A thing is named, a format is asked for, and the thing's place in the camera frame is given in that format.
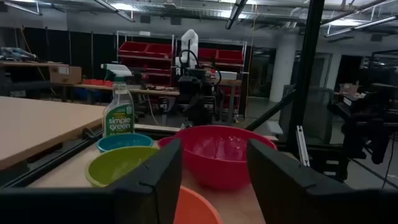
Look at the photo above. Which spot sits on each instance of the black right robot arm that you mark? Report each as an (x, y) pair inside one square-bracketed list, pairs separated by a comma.
[(196, 96)]

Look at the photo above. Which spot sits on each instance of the blue plastic bowl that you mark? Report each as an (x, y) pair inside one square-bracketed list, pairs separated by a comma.
[(124, 141)]

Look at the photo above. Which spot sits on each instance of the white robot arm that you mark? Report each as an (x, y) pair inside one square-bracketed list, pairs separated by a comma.
[(189, 46)]

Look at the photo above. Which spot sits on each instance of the light wooden side table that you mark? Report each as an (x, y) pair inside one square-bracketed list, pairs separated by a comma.
[(37, 124)]

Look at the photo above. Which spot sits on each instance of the metal shelf with red bins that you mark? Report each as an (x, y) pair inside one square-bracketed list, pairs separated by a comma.
[(228, 62), (146, 59)]

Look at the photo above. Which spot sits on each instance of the small red plastic bowl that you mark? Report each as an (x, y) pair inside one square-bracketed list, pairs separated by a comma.
[(164, 141)]

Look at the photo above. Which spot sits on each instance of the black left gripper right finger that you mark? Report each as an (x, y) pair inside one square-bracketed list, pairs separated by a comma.
[(280, 186)]

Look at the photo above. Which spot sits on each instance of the grey office chair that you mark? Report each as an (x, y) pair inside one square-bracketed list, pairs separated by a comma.
[(317, 118)]

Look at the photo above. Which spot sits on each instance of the aluminium rail bracket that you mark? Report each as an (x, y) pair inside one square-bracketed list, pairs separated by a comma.
[(302, 146)]

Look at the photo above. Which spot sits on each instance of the white round column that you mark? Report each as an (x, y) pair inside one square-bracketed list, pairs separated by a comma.
[(283, 68)]

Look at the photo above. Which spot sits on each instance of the large red plastic bowl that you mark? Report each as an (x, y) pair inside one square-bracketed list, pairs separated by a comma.
[(217, 161)]

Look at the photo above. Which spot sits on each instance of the black frame post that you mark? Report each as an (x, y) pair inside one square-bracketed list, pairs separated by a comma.
[(306, 77)]

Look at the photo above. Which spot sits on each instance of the black diagonal frame strut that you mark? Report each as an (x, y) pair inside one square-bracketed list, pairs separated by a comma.
[(270, 112)]

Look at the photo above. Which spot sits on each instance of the long wooden workbench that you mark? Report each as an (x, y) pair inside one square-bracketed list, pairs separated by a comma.
[(140, 89)]

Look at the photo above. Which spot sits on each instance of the orange plastic bowl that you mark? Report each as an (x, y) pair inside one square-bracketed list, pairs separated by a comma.
[(196, 208)]

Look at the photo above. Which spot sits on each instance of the brown cardboard box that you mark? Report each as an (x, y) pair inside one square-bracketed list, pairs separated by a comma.
[(65, 74)]

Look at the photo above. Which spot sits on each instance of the green plastic bowl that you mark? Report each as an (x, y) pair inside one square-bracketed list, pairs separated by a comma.
[(115, 165)]

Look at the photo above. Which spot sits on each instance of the green cleaner spray bottle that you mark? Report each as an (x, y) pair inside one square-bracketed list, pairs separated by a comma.
[(119, 115)]

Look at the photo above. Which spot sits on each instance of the black robot station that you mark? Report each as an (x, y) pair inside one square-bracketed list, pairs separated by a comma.
[(367, 121)]

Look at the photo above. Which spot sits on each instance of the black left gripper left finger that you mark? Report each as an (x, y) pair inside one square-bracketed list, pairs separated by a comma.
[(155, 183)]

